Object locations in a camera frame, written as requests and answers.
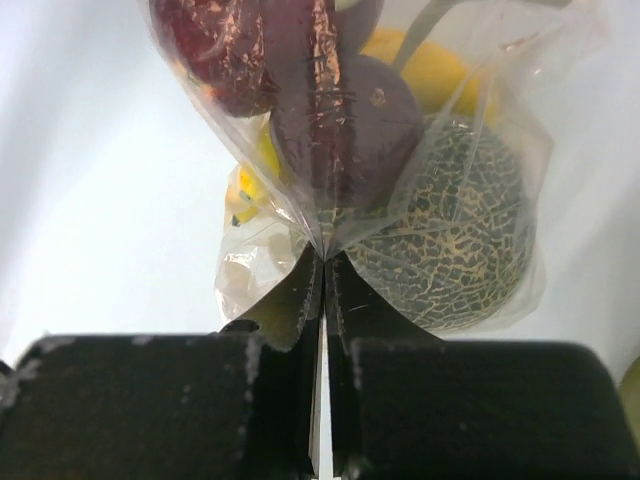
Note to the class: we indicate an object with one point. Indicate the yellow fake banana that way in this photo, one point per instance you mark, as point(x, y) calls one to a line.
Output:
point(435, 74)

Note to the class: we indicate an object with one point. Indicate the olive green plastic bin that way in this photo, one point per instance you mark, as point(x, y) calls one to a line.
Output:
point(629, 389)

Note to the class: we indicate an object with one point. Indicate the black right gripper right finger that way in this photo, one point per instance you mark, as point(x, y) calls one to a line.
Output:
point(406, 404)

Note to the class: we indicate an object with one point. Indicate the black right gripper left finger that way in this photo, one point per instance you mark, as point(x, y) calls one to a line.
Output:
point(236, 404)

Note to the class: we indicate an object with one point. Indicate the green netted fake melon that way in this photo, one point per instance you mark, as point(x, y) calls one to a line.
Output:
point(465, 244)

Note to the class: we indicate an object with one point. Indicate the clear zip top bag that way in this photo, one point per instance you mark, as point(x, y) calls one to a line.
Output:
point(522, 46)

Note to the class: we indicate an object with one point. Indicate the dark red fake apple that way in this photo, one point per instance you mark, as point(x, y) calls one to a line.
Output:
point(221, 45)

